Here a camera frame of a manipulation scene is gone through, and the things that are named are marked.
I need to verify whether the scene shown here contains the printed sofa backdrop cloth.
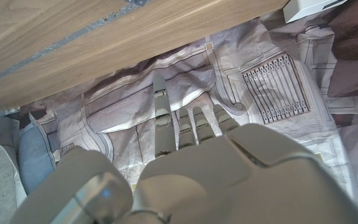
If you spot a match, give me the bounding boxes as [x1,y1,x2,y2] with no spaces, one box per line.
[0,0,358,224]

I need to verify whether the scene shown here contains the white power box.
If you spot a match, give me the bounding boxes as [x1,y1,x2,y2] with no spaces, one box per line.
[283,0,349,24]

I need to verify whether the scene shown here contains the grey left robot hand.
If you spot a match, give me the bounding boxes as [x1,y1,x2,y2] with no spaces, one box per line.
[9,73,358,224]

